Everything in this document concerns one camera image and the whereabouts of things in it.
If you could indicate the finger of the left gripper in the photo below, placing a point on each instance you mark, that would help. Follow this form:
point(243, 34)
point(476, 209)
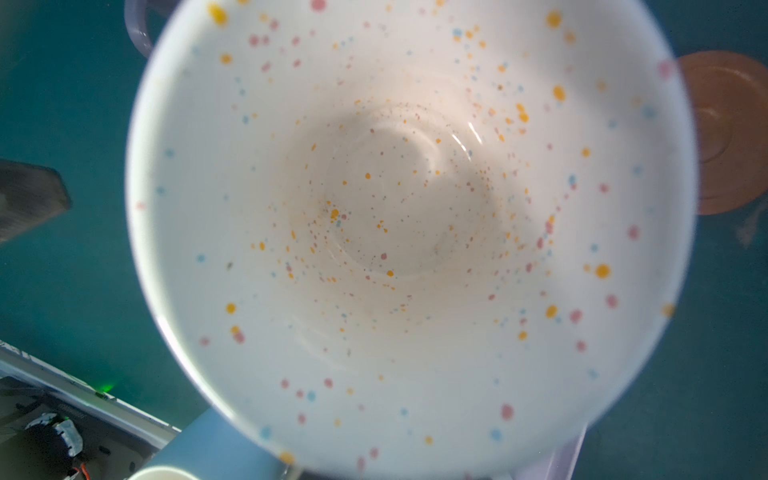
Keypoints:
point(30, 196)

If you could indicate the cream mug blue handle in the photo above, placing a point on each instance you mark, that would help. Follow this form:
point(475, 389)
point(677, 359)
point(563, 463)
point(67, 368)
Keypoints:
point(211, 448)

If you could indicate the cream mug white handle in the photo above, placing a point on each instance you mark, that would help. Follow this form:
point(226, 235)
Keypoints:
point(411, 239)

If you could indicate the brown wooden round coaster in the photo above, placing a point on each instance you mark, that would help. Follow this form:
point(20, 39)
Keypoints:
point(728, 93)

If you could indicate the lilac plastic tray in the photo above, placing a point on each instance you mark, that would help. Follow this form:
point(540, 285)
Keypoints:
point(559, 465)

